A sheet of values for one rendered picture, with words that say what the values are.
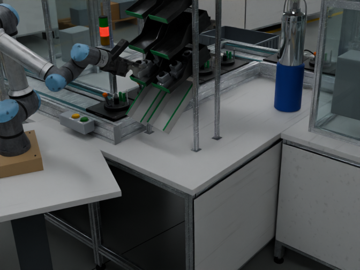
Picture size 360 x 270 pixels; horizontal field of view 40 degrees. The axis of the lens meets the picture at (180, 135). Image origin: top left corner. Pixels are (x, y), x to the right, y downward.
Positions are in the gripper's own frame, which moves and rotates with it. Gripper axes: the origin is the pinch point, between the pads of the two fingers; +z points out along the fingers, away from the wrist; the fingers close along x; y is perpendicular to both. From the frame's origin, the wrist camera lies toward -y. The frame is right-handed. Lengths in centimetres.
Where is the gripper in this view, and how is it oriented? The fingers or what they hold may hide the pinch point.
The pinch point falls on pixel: (140, 64)
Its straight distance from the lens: 239.0
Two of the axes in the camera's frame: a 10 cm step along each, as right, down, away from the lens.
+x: 6.3, 3.3, -7.1
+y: -3.2, 9.4, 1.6
